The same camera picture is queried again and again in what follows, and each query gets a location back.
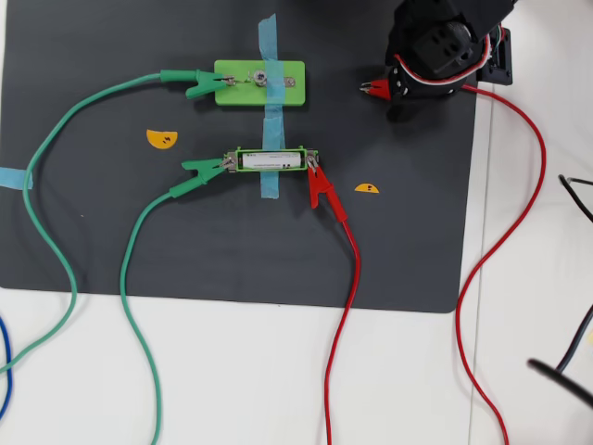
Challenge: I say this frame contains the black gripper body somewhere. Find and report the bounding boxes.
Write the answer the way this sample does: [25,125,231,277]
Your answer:
[386,53,472,101]

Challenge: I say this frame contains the red alligator clip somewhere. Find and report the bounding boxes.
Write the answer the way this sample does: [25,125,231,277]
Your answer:
[305,155,349,224]
[360,78,393,99]

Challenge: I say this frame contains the white AA battery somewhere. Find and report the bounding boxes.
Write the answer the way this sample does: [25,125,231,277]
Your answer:
[241,150,305,171]

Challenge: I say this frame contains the red lead cable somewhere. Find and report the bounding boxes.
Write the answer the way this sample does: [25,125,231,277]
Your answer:
[323,83,548,445]

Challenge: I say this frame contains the green bulb holder block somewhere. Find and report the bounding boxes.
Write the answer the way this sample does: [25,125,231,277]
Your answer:
[213,58,307,108]

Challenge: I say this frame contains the green battery holder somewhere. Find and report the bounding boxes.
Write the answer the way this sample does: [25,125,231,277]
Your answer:
[223,146,321,174]

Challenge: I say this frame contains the green alligator clip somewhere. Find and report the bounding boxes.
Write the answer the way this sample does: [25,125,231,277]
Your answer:
[169,157,237,199]
[160,68,235,99]

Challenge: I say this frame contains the dark grey work mat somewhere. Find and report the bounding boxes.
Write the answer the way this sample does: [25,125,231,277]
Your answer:
[0,0,486,314]

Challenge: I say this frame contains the white red servo wire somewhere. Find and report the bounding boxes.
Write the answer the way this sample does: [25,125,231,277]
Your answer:
[393,27,504,87]

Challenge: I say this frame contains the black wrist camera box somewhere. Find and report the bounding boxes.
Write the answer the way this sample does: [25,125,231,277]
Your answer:
[476,26,514,87]

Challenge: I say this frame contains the thin black cable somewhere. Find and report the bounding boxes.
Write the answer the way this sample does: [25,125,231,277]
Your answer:
[558,173,593,223]

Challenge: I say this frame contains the dark grey cable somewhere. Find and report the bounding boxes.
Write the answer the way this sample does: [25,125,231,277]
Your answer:
[553,303,593,376]

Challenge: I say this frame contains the black cable at right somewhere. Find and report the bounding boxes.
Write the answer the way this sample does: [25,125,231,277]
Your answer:
[526,358,593,412]

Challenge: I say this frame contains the green lead cable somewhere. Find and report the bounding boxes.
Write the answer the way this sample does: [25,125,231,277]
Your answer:
[0,73,164,445]

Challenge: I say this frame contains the blue cable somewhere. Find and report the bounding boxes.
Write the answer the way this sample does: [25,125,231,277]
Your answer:
[0,314,14,418]

